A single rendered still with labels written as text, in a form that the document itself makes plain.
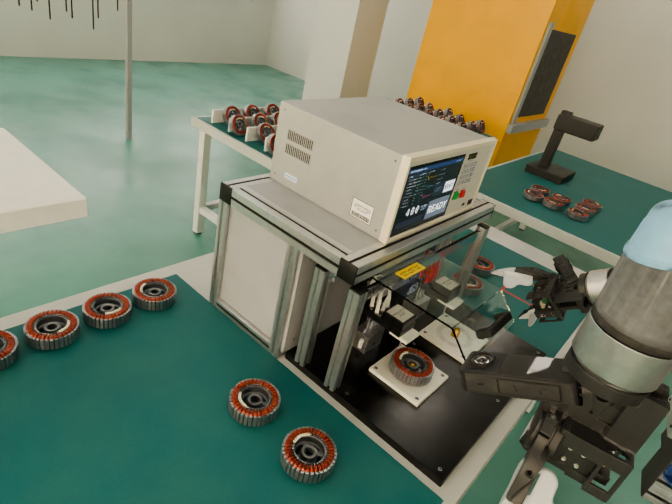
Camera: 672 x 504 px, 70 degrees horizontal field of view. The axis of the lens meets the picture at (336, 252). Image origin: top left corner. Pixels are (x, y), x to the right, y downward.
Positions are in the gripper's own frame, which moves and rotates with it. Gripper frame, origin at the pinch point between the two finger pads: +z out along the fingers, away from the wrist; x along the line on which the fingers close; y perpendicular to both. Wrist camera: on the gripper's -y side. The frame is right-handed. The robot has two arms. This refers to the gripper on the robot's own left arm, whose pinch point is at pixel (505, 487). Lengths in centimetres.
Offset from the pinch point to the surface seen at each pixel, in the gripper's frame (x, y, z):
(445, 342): 72, -22, 37
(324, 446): 19, -29, 37
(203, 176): 158, -202, 75
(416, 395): 46, -20, 37
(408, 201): 51, -38, -6
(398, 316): 52, -32, 23
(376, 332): 55, -37, 33
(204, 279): 46, -90, 40
